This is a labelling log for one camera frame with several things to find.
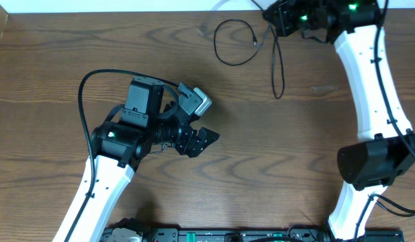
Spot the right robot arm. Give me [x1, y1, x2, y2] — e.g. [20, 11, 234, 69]
[262, 0, 415, 241]

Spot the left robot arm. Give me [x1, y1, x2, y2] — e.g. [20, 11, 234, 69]
[54, 76, 220, 241]

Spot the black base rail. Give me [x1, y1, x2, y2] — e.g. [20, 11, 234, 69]
[99, 218, 405, 242]

